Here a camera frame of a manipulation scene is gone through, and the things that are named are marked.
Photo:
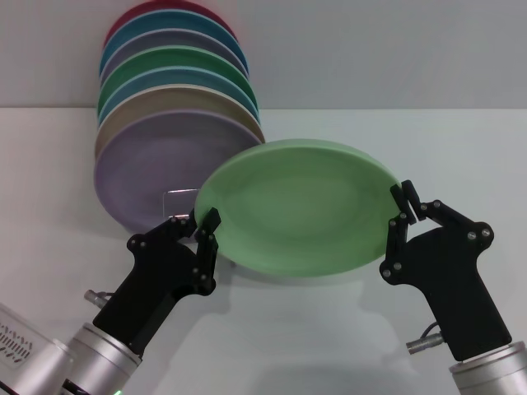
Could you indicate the grey lavender plate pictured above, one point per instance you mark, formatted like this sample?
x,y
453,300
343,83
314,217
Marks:
x,y
173,41

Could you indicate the teal blue plate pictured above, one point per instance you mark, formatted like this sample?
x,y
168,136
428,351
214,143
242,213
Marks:
x,y
173,22

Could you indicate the crimson red plate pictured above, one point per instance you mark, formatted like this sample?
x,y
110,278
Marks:
x,y
123,16

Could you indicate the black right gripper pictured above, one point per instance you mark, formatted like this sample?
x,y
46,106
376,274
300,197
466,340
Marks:
x,y
453,280

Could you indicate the purple plate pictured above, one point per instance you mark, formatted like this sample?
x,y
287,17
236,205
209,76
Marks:
x,y
144,173

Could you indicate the light green plate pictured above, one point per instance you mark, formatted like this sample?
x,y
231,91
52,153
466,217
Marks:
x,y
296,205

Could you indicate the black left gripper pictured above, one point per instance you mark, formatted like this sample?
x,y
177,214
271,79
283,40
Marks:
x,y
156,280

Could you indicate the dark green plate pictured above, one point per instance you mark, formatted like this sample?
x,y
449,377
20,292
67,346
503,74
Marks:
x,y
177,59

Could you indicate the beige plate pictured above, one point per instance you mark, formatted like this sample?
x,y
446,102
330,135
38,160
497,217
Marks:
x,y
164,100

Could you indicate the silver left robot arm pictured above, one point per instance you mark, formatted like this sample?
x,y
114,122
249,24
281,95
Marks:
x,y
90,354

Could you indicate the light blue plate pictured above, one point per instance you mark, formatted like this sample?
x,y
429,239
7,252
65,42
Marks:
x,y
173,78

